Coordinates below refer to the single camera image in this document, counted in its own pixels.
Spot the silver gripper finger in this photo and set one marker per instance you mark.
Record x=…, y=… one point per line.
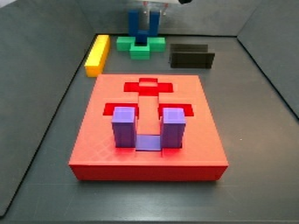
x=146, y=7
x=164, y=8

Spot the blue U-shaped block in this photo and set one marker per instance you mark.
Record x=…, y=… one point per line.
x=136, y=32

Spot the red slotted board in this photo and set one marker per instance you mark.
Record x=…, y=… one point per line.
x=98, y=160

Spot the green stepped block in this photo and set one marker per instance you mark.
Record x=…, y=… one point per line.
x=140, y=52

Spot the yellow long bar block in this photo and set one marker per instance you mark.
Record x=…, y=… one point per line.
x=98, y=56

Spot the purple U-shaped block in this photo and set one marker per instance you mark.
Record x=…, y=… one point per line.
x=150, y=132

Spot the black angle bracket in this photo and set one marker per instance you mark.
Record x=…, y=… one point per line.
x=191, y=56

